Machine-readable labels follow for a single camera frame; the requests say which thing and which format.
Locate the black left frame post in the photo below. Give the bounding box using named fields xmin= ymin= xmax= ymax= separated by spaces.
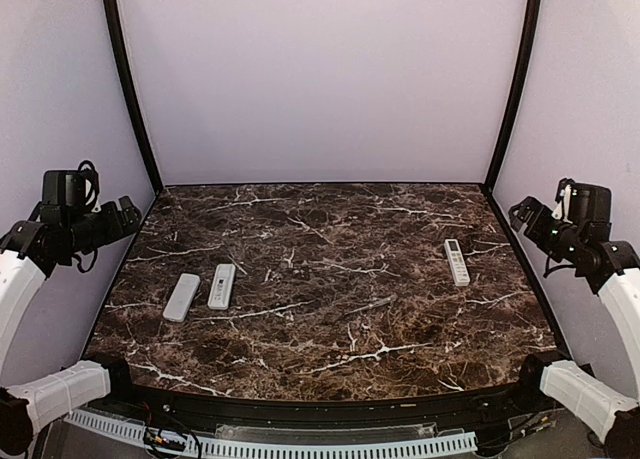
xmin=102 ymin=0 xmax=164 ymax=195

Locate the black right frame post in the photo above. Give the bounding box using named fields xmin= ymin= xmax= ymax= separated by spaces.
xmin=484 ymin=0 xmax=542 ymax=195

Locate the clear handled screwdriver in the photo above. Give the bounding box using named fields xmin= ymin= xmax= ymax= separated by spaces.
xmin=343 ymin=294 xmax=397 ymax=317

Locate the white remote with buttons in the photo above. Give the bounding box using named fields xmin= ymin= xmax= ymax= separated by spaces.
xmin=207 ymin=263 xmax=236 ymax=310

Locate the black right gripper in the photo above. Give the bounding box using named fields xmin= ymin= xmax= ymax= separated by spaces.
xmin=511 ymin=195 xmax=585 ymax=262

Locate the white remote back side up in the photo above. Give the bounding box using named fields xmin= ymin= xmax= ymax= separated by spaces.
xmin=162 ymin=273 xmax=200 ymax=323

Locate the white remote at right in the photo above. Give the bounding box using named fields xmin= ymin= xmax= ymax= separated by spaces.
xmin=444 ymin=239 xmax=470 ymax=286

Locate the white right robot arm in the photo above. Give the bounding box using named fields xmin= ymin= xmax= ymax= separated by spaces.
xmin=509 ymin=184 xmax=639 ymax=458

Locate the black frame post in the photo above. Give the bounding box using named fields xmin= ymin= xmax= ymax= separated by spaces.
xmin=484 ymin=0 xmax=542 ymax=195
xmin=102 ymin=0 xmax=164 ymax=195

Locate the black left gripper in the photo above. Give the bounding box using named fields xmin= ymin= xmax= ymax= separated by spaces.
xmin=63 ymin=195 xmax=140 ymax=254

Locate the white slotted cable duct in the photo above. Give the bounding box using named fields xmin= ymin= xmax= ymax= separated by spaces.
xmin=64 ymin=409 xmax=478 ymax=458

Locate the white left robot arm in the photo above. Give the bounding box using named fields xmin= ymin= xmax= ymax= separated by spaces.
xmin=1 ymin=196 xmax=142 ymax=456

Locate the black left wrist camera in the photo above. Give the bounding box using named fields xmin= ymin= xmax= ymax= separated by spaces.
xmin=41 ymin=170 xmax=91 ymax=210

